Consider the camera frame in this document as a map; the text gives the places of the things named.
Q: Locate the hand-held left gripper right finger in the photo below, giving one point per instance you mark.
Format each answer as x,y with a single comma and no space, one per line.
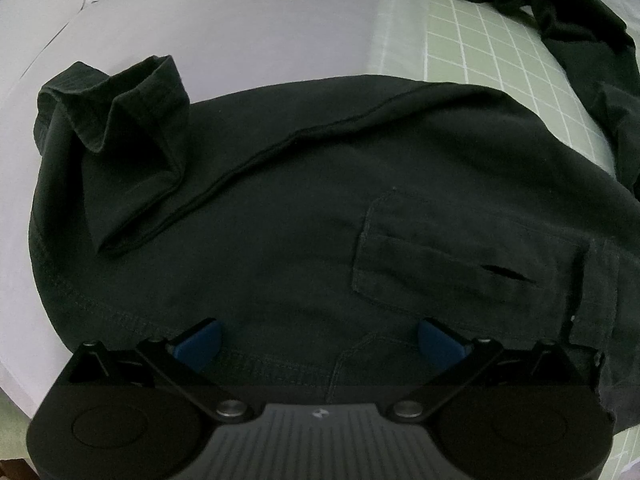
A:
438,344

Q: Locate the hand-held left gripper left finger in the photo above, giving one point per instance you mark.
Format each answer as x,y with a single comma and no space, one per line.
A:
200,344

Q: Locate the black pants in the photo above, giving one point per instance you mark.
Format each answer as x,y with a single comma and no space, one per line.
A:
300,200

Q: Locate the green grid mat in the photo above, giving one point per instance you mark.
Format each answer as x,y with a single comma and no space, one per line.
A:
480,45

